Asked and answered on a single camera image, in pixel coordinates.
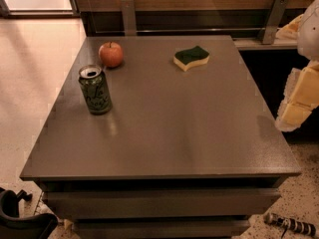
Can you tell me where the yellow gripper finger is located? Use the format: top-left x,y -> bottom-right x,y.
275,61 -> 319,132
276,15 -> 303,40

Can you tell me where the green and yellow sponge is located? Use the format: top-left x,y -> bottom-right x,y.
173,46 -> 209,72

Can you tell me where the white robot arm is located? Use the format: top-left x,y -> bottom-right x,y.
275,0 -> 319,132

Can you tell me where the grey cabinet with drawers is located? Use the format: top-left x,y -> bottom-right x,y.
21,36 -> 300,239

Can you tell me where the black and white striped tool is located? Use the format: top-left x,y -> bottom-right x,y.
263,212 -> 319,239

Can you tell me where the red apple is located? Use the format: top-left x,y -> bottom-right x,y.
99,42 -> 124,68

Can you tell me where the green soda can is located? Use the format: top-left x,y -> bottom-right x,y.
78,65 -> 113,115

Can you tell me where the left metal bracket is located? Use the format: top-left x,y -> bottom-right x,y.
121,0 -> 137,36

